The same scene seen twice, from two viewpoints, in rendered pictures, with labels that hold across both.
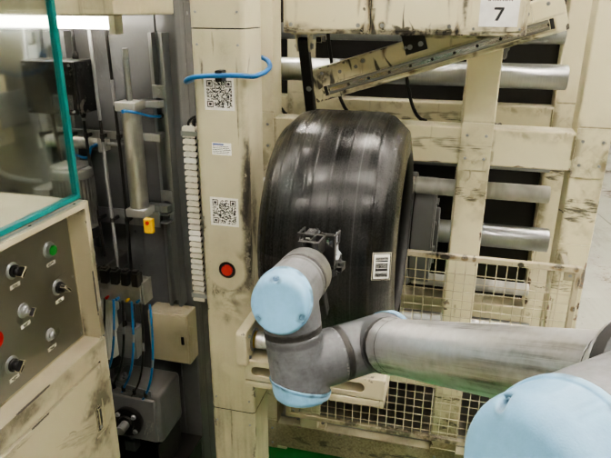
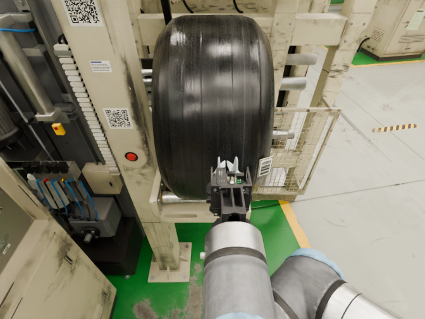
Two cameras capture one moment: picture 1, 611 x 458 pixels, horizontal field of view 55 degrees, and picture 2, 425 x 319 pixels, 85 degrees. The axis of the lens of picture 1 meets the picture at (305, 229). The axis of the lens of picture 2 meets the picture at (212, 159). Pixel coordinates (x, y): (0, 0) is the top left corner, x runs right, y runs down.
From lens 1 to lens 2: 76 cm
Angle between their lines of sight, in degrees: 27
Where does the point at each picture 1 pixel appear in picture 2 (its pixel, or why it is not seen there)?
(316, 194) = (207, 115)
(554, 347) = not seen: outside the picture
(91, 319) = (35, 211)
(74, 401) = (42, 271)
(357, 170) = (242, 87)
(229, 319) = (140, 183)
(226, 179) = (113, 93)
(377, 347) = not seen: outside the picture
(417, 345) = not seen: outside the picture
